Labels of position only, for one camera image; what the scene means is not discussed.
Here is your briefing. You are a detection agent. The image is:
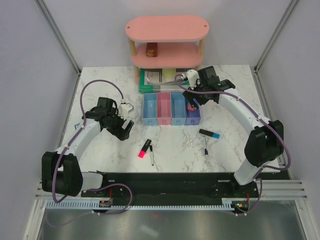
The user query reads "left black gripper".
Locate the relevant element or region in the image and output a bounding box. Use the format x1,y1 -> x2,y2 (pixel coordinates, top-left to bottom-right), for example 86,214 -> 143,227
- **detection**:
104,107 -> 134,141

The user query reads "pink eraser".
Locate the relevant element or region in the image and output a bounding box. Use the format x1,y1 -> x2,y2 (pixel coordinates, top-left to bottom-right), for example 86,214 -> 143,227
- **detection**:
186,103 -> 198,112

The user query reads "teal blue plastic bin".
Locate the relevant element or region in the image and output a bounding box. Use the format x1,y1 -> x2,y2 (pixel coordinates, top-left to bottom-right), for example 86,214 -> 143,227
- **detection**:
170,92 -> 186,126

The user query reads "purple plastic bin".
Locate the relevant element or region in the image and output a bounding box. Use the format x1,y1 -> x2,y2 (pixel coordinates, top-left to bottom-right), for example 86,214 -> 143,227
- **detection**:
185,99 -> 201,126

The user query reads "pink plastic bin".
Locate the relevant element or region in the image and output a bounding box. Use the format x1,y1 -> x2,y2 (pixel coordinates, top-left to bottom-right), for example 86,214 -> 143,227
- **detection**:
156,92 -> 172,125

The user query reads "pink highlighter marker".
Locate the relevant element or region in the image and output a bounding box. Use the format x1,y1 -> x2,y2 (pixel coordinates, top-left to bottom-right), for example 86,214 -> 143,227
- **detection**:
138,139 -> 152,159

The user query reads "blue highlighter marker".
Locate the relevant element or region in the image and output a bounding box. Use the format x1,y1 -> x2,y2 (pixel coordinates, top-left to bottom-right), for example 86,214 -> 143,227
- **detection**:
199,129 -> 221,139

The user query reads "black white pen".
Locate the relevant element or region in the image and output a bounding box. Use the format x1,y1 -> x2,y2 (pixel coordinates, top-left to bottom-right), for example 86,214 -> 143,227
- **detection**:
149,145 -> 155,166

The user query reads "blue capped pen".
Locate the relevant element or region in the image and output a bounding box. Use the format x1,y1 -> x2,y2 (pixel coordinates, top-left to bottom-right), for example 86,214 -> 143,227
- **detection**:
203,136 -> 208,156

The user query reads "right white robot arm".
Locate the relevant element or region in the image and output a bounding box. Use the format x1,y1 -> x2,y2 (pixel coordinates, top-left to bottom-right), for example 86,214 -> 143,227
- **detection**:
174,66 -> 284,197

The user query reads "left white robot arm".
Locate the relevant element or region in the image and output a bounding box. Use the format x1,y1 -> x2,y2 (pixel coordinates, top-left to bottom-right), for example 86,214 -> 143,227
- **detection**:
41,97 -> 134,197

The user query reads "yellow sticky note roll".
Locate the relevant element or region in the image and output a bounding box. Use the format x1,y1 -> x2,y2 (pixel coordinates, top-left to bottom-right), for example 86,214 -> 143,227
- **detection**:
162,68 -> 177,79

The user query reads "spiral notebook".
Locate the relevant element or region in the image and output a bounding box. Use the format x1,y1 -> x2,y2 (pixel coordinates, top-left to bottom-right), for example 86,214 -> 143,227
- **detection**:
142,68 -> 187,86

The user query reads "green book box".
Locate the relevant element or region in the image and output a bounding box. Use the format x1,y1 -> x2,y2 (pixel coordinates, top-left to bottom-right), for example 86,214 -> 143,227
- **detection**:
138,68 -> 189,94

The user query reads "pink three-tier shelf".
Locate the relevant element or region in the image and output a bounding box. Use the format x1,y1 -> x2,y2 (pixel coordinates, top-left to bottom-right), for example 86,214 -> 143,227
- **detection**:
125,15 -> 210,82

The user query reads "brown snack box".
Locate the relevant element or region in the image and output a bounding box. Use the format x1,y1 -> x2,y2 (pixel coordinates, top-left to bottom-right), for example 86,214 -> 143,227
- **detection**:
146,42 -> 158,58

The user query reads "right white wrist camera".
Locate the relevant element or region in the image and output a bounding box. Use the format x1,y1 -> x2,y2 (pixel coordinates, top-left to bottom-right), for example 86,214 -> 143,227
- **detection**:
183,69 -> 199,90

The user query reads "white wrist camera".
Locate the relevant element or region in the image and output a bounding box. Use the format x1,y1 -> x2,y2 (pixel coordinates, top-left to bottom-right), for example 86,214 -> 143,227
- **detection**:
118,102 -> 134,119
183,69 -> 199,90

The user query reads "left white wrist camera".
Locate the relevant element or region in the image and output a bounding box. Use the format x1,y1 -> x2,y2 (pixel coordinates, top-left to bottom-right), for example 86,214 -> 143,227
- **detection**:
118,102 -> 134,119

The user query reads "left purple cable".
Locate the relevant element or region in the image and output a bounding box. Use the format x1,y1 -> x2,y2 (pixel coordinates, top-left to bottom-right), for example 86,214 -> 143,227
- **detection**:
45,78 -> 133,228

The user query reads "purple cable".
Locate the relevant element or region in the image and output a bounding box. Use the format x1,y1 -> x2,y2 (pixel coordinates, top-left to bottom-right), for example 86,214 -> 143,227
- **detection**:
45,78 -> 133,228
173,73 -> 293,217

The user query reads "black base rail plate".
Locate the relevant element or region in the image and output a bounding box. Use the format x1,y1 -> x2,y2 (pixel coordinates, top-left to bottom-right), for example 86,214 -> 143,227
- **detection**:
51,171 -> 292,211

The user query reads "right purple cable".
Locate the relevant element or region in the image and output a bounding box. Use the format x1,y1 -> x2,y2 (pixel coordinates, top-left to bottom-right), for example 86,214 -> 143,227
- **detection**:
173,73 -> 293,217

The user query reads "white slotted cable duct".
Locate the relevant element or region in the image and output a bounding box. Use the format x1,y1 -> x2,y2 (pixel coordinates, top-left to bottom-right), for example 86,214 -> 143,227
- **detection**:
45,199 -> 243,211

